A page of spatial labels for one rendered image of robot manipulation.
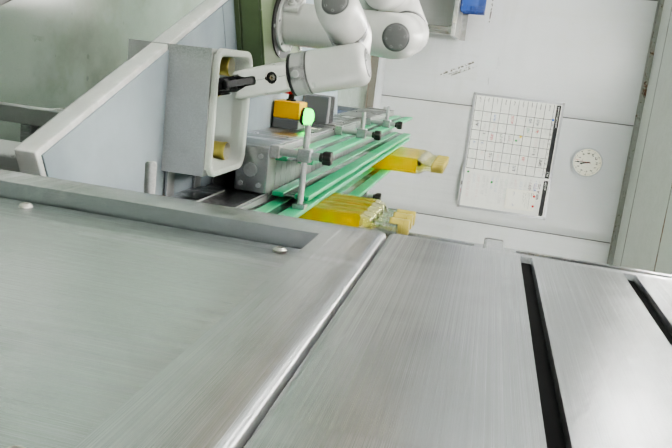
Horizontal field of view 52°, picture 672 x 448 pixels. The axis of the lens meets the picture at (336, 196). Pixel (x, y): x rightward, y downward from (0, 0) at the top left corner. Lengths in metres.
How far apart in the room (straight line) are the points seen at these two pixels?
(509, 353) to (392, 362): 0.06
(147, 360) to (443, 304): 0.15
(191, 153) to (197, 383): 1.00
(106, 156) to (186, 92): 0.21
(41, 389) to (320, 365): 0.10
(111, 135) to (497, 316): 0.83
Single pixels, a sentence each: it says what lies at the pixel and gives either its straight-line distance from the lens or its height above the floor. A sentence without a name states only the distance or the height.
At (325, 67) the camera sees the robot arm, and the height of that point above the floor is 1.02.
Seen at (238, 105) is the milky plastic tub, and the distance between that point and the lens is 1.35.
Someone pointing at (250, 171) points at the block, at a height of 0.85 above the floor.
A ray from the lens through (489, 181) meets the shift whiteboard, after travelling 7.34.
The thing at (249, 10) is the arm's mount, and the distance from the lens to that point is 1.48.
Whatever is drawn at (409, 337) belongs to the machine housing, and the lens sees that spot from 0.30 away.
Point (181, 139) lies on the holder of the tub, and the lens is 1.23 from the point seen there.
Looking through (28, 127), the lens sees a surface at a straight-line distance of 1.79.
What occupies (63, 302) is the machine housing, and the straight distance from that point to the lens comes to 0.34.
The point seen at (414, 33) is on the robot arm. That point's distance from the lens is 1.48.
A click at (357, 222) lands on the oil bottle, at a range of 1.45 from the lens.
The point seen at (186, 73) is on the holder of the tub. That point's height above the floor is 0.78.
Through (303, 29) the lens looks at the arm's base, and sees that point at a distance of 1.54.
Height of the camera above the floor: 1.30
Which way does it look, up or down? 11 degrees down
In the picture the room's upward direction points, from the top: 99 degrees clockwise
